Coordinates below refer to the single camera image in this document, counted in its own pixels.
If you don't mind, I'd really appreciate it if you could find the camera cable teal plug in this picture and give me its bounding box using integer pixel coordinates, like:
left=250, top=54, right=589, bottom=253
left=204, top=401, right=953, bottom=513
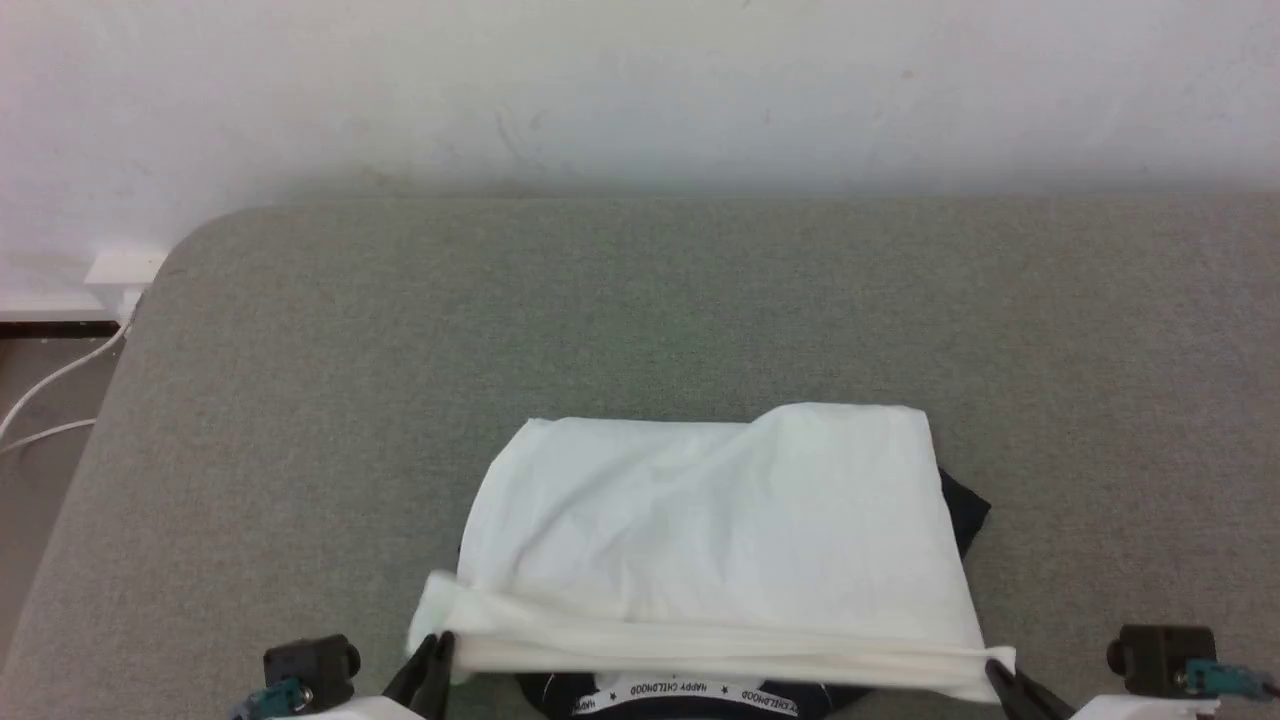
left=234, top=678, right=313, bottom=720
left=1174, top=659, right=1280, bottom=699

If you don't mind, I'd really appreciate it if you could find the black baseboard strip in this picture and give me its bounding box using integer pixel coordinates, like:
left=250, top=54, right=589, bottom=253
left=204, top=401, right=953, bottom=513
left=0, top=319, right=123, bottom=339

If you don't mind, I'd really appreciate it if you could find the right camera cable teal plug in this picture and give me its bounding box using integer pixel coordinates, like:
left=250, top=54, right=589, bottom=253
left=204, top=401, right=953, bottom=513
left=1174, top=659, right=1280, bottom=699

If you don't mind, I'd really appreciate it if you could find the white t-shirt with black sleeves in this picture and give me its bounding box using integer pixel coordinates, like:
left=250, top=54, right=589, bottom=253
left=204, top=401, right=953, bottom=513
left=405, top=402, right=1017, bottom=720

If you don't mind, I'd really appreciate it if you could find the white power cable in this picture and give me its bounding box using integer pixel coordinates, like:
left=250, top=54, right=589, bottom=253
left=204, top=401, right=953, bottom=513
left=0, top=418, right=98, bottom=456
left=0, top=290, right=136, bottom=441

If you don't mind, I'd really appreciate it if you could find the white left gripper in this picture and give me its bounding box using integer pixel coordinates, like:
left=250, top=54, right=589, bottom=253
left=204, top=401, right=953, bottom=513
left=288, top=630, right=458, bottom=720

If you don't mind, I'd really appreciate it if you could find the left camera cable teal plug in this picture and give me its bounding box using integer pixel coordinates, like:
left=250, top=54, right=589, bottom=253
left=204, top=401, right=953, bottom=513
left=234, top=678, right=313, bottom=720

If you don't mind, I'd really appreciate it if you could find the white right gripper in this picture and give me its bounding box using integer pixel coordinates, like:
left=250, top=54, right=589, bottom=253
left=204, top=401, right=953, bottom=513
left=984, top=659, right=1223, bottom=720

